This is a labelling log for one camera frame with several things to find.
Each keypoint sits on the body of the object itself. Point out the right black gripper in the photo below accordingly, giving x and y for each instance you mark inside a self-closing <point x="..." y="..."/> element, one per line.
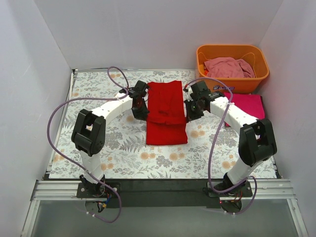
<point x="191" y="114"/>

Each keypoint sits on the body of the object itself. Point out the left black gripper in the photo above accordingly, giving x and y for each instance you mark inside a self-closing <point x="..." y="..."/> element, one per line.
<point x="139" y="113"/>

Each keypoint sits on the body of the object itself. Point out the floral patterned table mat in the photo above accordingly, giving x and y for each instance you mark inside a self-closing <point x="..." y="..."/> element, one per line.
<point x="126" y="154"/>

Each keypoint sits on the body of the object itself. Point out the orange plastic basket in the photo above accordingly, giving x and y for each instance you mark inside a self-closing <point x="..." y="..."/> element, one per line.
<point x="251" y="54"/>

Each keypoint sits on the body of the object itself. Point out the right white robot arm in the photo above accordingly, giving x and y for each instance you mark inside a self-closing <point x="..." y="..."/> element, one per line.
<point x="256" y="136"/>

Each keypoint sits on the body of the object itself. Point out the red t shirt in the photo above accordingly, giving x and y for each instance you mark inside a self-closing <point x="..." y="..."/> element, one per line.
<point x="166" y="122"/>

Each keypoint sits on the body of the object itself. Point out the folded magenta t shirt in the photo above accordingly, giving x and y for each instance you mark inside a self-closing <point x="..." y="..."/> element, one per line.
<point x="251" y="104"/>

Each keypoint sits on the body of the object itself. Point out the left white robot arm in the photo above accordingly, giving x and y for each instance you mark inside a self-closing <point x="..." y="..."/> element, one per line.
<point x="89" y="134"/>

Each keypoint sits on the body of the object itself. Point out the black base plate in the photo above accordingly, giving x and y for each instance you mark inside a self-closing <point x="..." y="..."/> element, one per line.
<point x="166" y="193"/>

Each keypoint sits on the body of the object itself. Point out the aluminium frame rail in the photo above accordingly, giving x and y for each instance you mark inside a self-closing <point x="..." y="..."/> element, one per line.
<point x="53" y="189"/>

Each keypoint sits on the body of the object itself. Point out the pink crumpled t shirt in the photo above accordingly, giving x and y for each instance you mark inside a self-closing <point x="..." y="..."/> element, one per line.
<point x="228" y="67"/>

